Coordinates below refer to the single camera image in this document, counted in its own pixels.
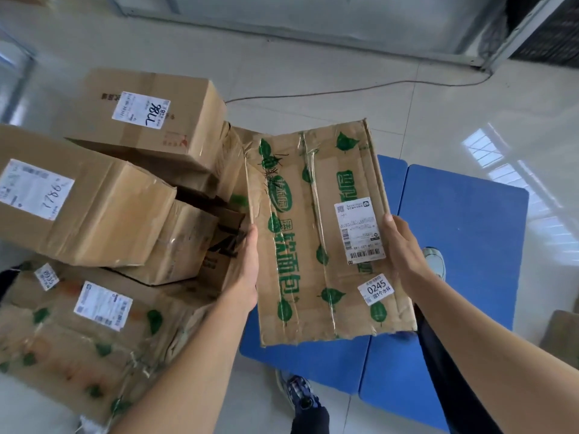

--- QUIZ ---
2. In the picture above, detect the person's left hand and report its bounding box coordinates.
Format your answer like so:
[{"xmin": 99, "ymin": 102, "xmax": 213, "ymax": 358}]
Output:
[{"xmin": 221, "ymin": 223, "xmax": 260, "ymax": 315}]

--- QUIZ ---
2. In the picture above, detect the person's right hand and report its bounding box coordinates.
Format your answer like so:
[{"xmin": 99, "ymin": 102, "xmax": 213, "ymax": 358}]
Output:
[{"xmin": 382, "ymin": 213, "xmax": 438, "ymax": 298}]

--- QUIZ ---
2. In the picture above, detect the green leaf box 0245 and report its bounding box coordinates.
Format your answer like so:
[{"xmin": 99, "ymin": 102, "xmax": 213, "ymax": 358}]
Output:
[{"xmin": 244, "ymin": 118, "xmax": 418, "ymax": 348}]

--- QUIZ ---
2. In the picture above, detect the small brown box 7786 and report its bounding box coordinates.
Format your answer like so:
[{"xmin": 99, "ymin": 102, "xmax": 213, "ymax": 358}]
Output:
[{"xmin": 0, "ymin": 125, "xmax": 178, "ymax": 268}]

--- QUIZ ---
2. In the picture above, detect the pile of plain cardboard boxes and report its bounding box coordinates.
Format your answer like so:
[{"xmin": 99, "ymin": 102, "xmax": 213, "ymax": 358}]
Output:
[{"xmin": 66, "ymin": 69, "xmax": 254, "ymax": 292}]

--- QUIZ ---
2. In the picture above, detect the orange leaf box 8935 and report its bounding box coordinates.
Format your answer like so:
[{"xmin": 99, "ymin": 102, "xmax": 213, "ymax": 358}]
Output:
[{"xmin": 0, "ymin": 256, "xmax": 216, "ymax": 428}]

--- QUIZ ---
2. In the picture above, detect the person's left forearm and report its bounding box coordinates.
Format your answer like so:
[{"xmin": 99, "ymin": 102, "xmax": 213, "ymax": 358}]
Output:
[{"xmin": 110, "ymin": 293, "xmax": 259, "ymax": 434}]

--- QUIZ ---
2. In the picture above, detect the person's right forearm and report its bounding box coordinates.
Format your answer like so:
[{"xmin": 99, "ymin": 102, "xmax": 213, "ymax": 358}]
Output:
[{"xmin": 405, "ymin": 268, "xmax": 579, "ymax": 434}]

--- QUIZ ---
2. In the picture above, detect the person's right shoe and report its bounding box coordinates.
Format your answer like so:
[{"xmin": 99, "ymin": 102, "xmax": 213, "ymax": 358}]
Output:
[{"xmin": 422, "ymin": 247, "xmax": 448, "ymax": 281}]

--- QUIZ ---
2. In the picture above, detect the person's shoe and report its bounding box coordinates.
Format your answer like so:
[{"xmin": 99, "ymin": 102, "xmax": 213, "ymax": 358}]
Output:
[
  {"xmin": 422, "ymin": 247, "xmax": 448, "ymax": 281},
  {"xmin": 274, "ymin": 369, "xmax": 323, "ymax": 413}
]

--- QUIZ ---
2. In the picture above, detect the person's left shoe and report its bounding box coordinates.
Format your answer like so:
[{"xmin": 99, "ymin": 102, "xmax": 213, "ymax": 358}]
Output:
[{"xmin": 274, "ymin": 369, "xmax": 323, "ymax": 413}]

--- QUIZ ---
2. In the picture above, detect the person's right leg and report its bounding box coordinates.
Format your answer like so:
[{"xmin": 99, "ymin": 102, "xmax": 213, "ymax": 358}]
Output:
[{"xmin": 414, "ymin": 304, "xmax": 504, "ymax": 434}]

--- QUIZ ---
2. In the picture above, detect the person's leg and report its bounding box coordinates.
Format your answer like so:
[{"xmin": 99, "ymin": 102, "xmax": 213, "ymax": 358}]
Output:
[
  {"xmin": 414, "ymin": 304, "xmax": 504, "ymax": 434},
  {"xmin": 289, "ymin": 405, "xmax": 331, "ymax": 434}
]

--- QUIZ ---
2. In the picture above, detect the person's left leg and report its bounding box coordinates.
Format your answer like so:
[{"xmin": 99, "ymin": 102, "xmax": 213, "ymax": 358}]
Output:
[{"xmin": 289, "ymin": 405, "xmax": 331, "ymax": 434}]

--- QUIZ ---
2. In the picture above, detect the black plastic crate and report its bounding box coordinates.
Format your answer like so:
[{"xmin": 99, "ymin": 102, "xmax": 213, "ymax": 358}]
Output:
[{"xmin": 508, "ymin": 0, "xmax": 579, "ymax": 69}]

